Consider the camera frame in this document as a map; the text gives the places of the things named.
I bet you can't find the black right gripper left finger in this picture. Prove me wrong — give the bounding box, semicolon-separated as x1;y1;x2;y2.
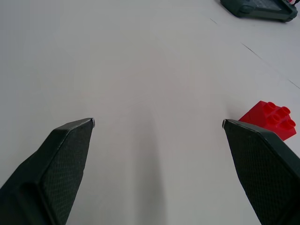
0;118;96;225

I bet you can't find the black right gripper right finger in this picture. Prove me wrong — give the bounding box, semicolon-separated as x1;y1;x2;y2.
221;119;300;225

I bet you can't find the red studded toy block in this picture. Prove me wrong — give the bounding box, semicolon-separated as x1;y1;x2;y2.
238;100;297;142

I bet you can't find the dark green handheld controller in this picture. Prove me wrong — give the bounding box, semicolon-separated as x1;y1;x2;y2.
219;0;299;23

